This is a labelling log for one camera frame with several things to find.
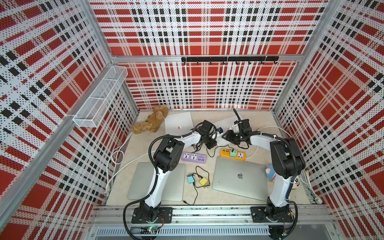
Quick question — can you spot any pink plush doll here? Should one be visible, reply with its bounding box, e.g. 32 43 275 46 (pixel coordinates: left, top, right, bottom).
265 164 301 190

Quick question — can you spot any white cable of purple strip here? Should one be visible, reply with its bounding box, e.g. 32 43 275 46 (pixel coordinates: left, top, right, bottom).
105 131 157 193

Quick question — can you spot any black cable of teal charger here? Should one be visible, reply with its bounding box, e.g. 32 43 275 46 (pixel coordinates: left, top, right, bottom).
182 182 199 206

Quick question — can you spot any white wire basket shelf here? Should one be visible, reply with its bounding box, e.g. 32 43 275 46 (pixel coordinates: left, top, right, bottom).
73 66 128 128

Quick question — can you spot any white cable of orange strip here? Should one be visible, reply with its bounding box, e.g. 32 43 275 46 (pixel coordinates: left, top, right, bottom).
245 125 324 205

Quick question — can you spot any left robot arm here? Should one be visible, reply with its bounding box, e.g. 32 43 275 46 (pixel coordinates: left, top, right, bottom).
126 120 223 215

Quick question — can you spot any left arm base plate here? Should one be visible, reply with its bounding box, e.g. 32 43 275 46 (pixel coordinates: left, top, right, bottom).
131 207 173 224

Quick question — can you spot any black hook rail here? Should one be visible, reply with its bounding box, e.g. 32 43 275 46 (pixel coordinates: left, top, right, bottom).
181 56 280 63

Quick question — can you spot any purple power strip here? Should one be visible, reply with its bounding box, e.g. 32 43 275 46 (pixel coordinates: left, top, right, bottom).
181 152 207 165

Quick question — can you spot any brown teddy bear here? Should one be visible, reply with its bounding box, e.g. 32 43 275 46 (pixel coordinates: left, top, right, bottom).
132 105 169 134

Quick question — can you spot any orange power strip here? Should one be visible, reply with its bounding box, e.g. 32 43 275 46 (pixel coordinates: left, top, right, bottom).
220 149 246 161

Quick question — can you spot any white laptop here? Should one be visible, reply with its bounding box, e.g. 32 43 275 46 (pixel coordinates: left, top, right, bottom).
213 115 238 147
165 113 194 136

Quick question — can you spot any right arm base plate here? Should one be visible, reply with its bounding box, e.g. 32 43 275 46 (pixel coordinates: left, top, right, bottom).
251 206 294 223

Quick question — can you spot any white laptop back right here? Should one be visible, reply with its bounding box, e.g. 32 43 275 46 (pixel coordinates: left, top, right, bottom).
213 115 238 147

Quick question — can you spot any silver laptop front left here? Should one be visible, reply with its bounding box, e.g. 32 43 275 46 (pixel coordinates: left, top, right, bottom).
127 163 186 202

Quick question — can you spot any black cable laptop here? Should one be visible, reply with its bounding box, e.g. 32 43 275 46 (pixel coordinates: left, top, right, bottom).
205 143 229 159
193 165 211 189

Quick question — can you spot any silver laptop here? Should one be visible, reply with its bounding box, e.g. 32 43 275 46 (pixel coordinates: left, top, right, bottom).
127 163 186 202
212 157 268 201

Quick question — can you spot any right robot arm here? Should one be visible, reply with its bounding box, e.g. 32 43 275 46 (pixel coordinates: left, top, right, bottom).
222 119 306 209

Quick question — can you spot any teal charger adapter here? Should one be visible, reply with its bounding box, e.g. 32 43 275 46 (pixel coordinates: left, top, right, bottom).
187 174 196 184

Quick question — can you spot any green charger adapter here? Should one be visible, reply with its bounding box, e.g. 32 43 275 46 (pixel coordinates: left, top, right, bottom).
230 149 238 158

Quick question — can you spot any silver laptop front right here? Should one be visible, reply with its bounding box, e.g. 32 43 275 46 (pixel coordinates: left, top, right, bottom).
212 157 268 201

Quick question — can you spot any yellow charger adapter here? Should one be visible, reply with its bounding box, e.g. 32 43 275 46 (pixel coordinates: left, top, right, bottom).
199 178 210 187

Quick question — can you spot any white laptop back left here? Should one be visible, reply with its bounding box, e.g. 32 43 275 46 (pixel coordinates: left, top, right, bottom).
165 113 194 136

